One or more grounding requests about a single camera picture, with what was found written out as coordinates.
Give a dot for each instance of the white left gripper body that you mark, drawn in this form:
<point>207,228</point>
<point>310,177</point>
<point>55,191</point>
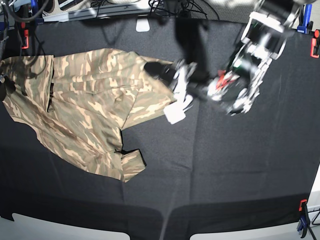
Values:
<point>175,112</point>

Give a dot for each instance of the camouflage t-shirt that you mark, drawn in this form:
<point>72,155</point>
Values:
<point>78,105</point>

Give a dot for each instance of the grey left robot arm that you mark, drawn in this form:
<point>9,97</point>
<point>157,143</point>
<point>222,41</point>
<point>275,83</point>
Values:
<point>236,86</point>

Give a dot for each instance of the white tag on cloth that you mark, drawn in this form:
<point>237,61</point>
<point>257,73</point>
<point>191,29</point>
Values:
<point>142,25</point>

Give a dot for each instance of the black table cloth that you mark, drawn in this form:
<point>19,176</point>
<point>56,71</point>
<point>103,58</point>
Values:
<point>209,173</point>

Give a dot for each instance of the blue clamp rear left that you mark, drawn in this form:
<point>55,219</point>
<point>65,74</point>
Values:
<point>35,6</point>

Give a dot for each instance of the orange clamp left rear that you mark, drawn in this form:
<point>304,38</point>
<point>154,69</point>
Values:
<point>24,36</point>

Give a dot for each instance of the blue clamp rear right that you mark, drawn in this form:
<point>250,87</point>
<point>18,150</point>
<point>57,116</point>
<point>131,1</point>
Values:
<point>305,25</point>

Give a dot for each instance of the orange clamp right rear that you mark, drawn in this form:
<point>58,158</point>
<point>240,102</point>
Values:
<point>315,45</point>

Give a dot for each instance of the orange blue clamp front right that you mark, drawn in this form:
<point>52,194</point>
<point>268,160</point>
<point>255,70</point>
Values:
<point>304,220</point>

